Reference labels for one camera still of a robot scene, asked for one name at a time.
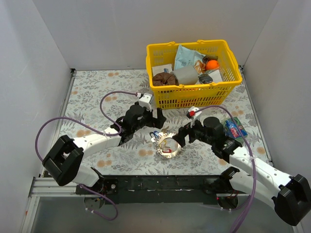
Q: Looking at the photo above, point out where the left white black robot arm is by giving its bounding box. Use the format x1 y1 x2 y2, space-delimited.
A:
42 102 166 194

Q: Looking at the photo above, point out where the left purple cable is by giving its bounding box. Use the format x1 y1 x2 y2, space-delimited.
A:
35 91 141 221

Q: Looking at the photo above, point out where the light blue snack bag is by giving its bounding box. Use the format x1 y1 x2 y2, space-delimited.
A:
174 45 205 70

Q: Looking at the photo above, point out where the white card box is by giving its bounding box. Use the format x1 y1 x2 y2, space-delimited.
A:
152 64 172 76

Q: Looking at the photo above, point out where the yellow plastic basket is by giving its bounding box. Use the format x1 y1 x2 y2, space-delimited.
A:
146 39 242 109

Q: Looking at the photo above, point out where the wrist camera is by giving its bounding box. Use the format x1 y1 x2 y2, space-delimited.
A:
186 106 201 128
138 93 153 111

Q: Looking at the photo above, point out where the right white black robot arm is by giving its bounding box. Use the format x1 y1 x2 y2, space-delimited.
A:
173 117 311 226

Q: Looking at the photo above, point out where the black car key fob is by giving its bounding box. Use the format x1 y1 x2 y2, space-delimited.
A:
198 74 213 84

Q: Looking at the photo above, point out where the green sponge pack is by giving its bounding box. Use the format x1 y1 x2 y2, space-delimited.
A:
223 117 248 140

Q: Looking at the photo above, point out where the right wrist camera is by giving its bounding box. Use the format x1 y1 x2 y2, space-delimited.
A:
186 106 201 128

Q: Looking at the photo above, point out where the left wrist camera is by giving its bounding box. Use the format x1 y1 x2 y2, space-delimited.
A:
138 93 153 111

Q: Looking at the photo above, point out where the brown chocolate donut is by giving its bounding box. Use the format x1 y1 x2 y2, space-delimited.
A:
152 72 179 86

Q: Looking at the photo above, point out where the purple cable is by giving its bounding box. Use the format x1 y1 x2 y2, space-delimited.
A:
35 91 141 221
194 105 257 233

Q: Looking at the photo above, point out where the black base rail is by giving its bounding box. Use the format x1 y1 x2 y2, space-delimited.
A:
75 175 240 208

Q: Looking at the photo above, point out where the grey tape roll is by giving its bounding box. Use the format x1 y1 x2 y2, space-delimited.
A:
171 66 198 85

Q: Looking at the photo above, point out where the gold wrapped candy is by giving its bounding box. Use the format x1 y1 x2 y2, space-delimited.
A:
193 60 206 74

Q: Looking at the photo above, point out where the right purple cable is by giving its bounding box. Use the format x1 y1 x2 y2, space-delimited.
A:
194 105 257 233

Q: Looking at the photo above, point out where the floral table mat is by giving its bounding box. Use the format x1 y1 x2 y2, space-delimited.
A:
59 69 271 175

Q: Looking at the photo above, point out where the orange fruit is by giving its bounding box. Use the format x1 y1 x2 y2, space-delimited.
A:
206 60 220 70

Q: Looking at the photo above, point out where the metal keyring disc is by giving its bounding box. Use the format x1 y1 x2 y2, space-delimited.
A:
151 132 182 160

